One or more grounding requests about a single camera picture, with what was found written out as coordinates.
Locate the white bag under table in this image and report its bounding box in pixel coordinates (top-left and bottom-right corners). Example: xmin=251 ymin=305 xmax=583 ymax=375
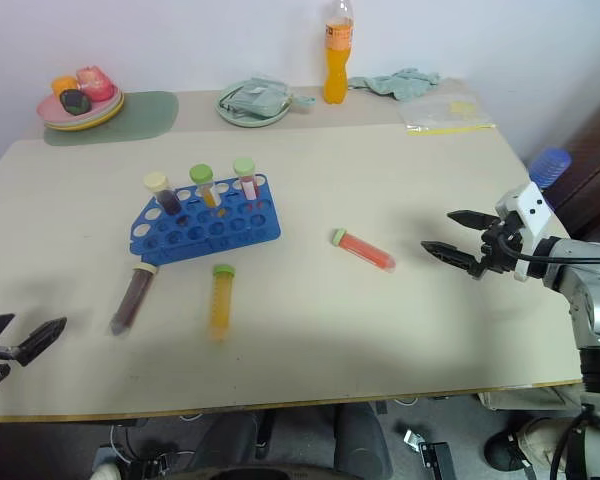
xmin=477 ymin=383 xmax=583 ymax=413

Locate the crumpled green cloth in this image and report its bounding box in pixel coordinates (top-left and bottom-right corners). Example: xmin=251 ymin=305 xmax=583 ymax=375
xmin=347 ymin=67 xmax=442 ymax=102

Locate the cream-capped dark purple tube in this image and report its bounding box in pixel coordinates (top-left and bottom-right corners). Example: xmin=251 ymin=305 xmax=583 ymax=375
xmin=109 ymin=263 xmax=160 ymax=337

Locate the pale green round plate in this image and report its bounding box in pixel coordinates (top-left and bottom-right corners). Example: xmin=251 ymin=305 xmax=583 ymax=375
xmin=215 ymin=80 xmax=295 ymax=127

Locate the green-capped orange liquid tube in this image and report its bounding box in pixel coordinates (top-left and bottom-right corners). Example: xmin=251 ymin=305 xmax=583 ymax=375
xmin=189 ymin=163 xmax=223 ymax=209
xmin=207 ymin=264 xmax=237 ymax=343

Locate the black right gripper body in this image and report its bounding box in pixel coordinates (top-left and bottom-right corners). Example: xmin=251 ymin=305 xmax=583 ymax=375
xmin=479 ymin=211 xmax=525 ymax=275

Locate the green placemat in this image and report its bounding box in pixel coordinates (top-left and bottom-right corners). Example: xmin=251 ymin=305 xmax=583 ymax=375
xmin=42 ymin=90 xmax=181 ymax=148

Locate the dark brown wooden cabinet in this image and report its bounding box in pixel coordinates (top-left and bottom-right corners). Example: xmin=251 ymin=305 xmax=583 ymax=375
xmin=543 ymin=82 xmax=600 ymax=242

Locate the blue plastic test tube rack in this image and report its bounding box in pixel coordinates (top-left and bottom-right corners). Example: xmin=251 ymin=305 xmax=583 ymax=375
xmin=129 ymin=173 xmax=283 ymax=267

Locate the dark green-black toy food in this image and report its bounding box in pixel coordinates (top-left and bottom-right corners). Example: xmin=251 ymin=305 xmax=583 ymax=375
xmin=59 ymin=89 xmax=93 ymax=116

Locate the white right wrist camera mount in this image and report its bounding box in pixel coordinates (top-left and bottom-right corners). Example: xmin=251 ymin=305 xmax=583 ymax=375
xmin=494 ymin=181 xmax=558 ymax=283

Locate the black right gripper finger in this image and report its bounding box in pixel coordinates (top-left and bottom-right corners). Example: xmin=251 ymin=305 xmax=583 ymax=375
xmin=420 ymin=240 xmax=484 ymax=280
xmin=446 ymin=209 xmax=500 ymax=232

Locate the orange toy fruit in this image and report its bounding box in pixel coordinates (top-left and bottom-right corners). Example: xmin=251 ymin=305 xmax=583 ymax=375
xmin=50 ymin=75 xmax=79 ymax=99

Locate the pink toy food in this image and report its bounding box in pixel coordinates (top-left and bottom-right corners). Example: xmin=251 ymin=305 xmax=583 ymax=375
xmin=75 ymin=66 xmax=116 ymax=103

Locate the yellow-capped dark liquid tube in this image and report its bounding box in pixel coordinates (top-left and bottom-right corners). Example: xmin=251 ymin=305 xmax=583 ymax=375
xmin=143 ymin=171 xmax=183 ymax=217

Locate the orange soda plastic bottle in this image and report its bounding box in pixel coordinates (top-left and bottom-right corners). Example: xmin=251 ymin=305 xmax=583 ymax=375
xmin=322 ymin=0 xmax=356 ymax=106

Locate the stack of plates with toys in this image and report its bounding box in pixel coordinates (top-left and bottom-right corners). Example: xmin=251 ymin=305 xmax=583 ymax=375
xmin=43 ymin=89 xmax=127 ymax=133

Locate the black shoe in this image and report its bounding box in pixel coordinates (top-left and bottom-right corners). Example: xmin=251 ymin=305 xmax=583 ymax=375
xmin=483 ymin=430 xmax=537 ymax=474

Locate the clear plastic zip bag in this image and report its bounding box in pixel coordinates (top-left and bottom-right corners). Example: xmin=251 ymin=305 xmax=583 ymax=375
xmin=398 ymin=92 xmax=498 ymax=137

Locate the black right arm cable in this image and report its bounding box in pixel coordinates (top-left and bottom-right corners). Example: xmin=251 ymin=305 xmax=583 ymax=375
xmin=498 ymin=231 xmax=600 ymax=265

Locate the dark rounded shape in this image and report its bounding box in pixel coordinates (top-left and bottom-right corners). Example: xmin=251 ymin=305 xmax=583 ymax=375
xmin=331 ymin=401 xmax=395 ymax=480

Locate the white shoe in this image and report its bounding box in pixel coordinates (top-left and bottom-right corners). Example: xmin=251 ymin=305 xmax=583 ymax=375
xmin=90 ymin=461 xmax=122 ymax=480

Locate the green-capped red-orange tube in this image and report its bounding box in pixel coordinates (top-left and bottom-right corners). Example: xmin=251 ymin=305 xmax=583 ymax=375
xmin=330 ymin=227 xmax=398 ymax=274

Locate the small black box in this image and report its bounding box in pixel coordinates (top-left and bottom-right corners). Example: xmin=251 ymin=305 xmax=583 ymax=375
xmin=418 ymin=441 xmax=455 ymax=470

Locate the pale-green-capped red liquid tube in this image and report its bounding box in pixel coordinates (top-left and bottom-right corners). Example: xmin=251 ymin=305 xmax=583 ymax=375
xmin=232 ymin=157 xmax=262 ymax=202

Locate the pink plate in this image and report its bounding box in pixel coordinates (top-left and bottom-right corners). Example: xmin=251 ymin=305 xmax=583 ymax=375
xmin=35 ymin=84 xmax=120 ymax=125

